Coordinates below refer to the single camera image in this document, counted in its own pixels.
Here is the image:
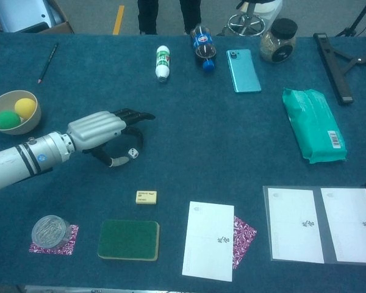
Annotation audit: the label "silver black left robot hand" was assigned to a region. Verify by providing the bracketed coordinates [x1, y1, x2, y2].
[66, 108, 157, 168]

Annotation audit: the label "beige bowl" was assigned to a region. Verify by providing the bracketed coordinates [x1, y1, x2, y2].
[0, 90, 42, 136]

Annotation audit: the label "yellow foam ball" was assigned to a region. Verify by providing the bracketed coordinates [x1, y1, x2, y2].
[14, 97, 37, 120]

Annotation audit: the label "green pencil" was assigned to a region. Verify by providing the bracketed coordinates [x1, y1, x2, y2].
[37, 42, 59, 85]

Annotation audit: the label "yellow eraser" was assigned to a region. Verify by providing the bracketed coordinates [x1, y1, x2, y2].
[135, 190, 158, 205]

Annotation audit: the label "green foam ball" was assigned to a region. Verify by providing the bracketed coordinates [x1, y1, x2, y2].
[0, 110, 22, 129]

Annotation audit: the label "white bottle green label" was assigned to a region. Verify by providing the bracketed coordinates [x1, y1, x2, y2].
[154, 45, 172, 83]

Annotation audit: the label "cardboard box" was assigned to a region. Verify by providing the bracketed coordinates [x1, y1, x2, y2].
[0, 0, 75, 34]

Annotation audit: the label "clear paper clip box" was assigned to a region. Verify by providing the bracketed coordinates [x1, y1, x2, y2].
[31, 214, 71, 248]

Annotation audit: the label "green felt pad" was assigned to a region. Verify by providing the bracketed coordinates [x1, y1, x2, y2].
[97, 219, 160, 262]

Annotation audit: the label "red patterned paper square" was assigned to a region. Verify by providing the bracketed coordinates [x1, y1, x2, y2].
[28, 224, 79, 256]
[232, 215, 257, 270]

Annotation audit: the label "person legs black trousers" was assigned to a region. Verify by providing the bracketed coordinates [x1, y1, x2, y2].
[136, 0, 203, 35]

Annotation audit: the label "cola bottle blue cap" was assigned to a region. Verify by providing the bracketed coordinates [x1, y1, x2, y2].
[190, 24, 218, 73]

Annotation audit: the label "white envelope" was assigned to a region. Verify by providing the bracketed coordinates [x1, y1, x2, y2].
[267, 187, 325, 264]
[181, 201, 235, 283]
[320, 187, 366, 264]

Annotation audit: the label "teal smartphone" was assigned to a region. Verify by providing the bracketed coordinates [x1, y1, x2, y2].
[226, 49, 262, 93]

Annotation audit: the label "chrome stool base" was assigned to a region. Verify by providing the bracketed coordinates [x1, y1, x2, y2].
[221, 0, 266, 38]

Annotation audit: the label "glass jar black lid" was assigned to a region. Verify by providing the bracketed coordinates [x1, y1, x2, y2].
[259, 18, 298, 65]

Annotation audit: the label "teal wet wipes pack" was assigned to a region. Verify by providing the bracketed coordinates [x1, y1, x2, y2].
[282, 87, 348, 165]

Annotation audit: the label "grey open folder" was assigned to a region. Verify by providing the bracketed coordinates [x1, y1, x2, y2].
[262, 180, 366, 264]

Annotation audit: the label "black folding stand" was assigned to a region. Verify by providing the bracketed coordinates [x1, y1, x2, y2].
[312, 31, 366, 106]

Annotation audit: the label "black tripod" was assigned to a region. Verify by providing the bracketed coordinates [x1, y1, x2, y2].
[335, 0, 366, 37]

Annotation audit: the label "metal table frame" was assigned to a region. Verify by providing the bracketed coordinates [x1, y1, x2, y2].
[24, 285, 184, 293]

